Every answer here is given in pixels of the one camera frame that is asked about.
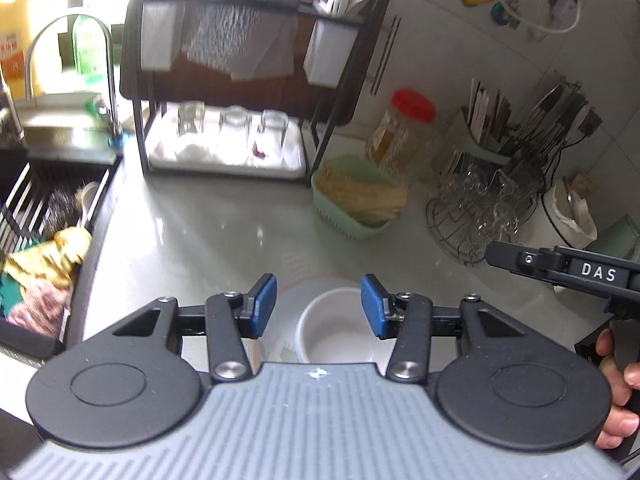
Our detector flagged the pink cloth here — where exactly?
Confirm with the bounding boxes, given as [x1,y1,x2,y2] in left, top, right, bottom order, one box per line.
[7,282,69,334]

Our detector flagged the white cable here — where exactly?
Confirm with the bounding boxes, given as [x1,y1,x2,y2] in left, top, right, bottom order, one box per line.
[500,0,596,41]

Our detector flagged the teal cloth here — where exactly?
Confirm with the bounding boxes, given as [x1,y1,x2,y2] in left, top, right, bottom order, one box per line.
[0,280,22,319]

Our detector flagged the small chrome faucet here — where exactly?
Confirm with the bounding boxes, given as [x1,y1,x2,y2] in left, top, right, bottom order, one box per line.
[22,12,124,149]

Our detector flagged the black sink drain rack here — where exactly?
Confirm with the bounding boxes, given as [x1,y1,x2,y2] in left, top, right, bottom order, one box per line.
[0,160,114,357]

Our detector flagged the clear drinking glass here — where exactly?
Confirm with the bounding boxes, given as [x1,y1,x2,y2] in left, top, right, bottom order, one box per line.
[176,101,207,137]
[219,106,252,151]
[257,110,290,154]

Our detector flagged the black kitchen sink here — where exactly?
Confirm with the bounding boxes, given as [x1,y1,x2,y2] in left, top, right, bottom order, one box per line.
[0,145,124,361]

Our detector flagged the chopstick holder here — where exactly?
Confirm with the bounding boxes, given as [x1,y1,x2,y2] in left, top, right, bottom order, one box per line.
[452,107,516,167]

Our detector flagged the dark brown cutting board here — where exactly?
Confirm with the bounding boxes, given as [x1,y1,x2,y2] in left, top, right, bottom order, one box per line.
[120,0,396,129]

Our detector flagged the plain white bowl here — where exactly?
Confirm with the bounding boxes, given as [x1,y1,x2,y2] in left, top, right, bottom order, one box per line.
[295,287,396,366]

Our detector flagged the glass jar red lid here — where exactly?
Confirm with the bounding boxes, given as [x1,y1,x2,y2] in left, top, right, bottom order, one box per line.
[365,89,437,176]

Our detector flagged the clear bubble wrap bag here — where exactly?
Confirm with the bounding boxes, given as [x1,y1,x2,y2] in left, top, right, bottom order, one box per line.
[185,0,326,82]

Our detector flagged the green plastic basket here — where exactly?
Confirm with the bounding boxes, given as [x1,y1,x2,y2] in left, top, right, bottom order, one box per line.
[311,155,409,242]

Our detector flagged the white drip tray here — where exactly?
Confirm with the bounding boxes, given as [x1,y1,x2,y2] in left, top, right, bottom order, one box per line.
[147,105,307,177]

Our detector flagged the white electric pot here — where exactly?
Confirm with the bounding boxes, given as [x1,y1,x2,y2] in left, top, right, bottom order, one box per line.
[520,177,599,261]

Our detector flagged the green dish soap bottle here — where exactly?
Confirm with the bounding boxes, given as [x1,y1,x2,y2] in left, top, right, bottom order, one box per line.
[72,15,109,74]

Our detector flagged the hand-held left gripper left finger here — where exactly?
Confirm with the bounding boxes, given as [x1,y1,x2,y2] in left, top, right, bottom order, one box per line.
[111,273,278,382]

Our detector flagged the clear glass mug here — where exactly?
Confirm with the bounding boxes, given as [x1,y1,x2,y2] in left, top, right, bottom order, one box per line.
[492,157,546,211]

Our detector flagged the black dish rack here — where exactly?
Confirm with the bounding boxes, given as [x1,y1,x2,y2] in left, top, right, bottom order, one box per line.
[120,0,396,187]

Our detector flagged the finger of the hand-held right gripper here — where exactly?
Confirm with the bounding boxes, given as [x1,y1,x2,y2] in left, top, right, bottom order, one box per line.
[484,241,569,281]

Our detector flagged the set of glass cups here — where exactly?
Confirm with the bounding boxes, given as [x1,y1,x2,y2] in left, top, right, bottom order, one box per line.
[435,152,531,246]

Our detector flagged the bunch of white spoons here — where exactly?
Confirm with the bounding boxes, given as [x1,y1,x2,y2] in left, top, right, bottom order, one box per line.
[312,0,374,19]

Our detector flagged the yellow cloth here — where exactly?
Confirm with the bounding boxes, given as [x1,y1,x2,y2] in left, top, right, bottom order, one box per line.
[2,227,94,289]

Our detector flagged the pale green electric kettle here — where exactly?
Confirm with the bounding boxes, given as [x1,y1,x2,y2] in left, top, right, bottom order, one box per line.
[595,215,640,262]

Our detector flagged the tan dried noodles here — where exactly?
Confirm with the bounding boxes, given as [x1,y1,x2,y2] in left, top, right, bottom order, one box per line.
[317,165,409,221]

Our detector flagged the wire cup rack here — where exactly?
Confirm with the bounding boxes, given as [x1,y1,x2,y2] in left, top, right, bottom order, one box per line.
[426,195,539,266]

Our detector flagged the yellow detergent jug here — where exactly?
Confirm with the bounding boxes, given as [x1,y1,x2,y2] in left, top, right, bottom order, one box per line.
[0,0,51,102]

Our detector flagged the steel wool scrubber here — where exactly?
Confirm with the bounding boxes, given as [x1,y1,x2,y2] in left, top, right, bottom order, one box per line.
[42,185,86,234]

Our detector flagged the person's right hand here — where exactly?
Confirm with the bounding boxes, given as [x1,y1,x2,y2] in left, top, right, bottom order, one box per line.
[595,329,640,451]

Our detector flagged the green scouring pad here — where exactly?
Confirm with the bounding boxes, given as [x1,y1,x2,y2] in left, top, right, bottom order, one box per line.
[82,97,111,119]

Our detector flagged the steel handle bar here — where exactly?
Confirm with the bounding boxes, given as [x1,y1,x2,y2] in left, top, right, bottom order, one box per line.
[370,15,402,96]

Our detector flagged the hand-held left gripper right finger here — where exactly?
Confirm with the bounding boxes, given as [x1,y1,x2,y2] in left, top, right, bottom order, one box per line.
[360,274,529,381]

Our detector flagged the white utensil holder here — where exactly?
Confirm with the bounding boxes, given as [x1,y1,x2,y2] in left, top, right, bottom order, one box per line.
[140,0,186,72]
[304,15,359,86]

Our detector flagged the hanging kitchen utensils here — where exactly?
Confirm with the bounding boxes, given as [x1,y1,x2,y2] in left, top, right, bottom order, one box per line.
[510,77,604,161]

